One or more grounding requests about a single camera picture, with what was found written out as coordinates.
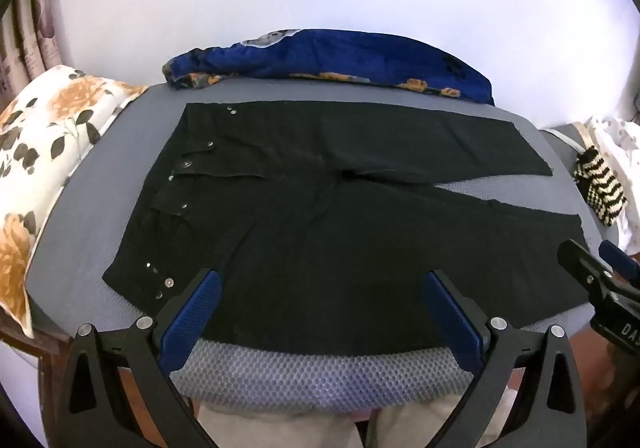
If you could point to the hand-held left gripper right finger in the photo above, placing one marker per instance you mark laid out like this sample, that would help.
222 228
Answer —
450 315

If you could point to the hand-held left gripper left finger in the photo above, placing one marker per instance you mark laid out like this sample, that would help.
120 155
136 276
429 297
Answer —
196 315

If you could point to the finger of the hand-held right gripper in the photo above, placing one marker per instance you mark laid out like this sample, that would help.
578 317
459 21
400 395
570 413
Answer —
622 263
577 263

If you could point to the black pants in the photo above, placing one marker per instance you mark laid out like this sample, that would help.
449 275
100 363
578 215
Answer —
310 238

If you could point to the black and cream striped knit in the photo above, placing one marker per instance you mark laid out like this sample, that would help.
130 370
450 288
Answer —
600 188

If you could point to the white patterned cloth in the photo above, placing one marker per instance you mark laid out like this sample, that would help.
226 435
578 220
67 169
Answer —
620 138

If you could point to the grey mesh mat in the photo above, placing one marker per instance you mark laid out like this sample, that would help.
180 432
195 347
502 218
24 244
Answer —
320 378

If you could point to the person's beige trousers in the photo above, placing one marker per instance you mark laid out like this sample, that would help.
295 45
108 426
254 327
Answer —
280 428

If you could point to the white floral pillow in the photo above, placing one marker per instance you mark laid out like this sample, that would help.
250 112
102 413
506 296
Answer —
45 128

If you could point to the blue floral blanket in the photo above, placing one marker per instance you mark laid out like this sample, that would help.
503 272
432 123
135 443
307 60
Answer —
350 53

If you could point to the pink patterned curtain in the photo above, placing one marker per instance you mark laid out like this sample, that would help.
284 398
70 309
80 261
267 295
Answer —
25 38

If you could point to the wooden bed frame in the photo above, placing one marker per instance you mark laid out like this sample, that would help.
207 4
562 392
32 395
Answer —
582 353

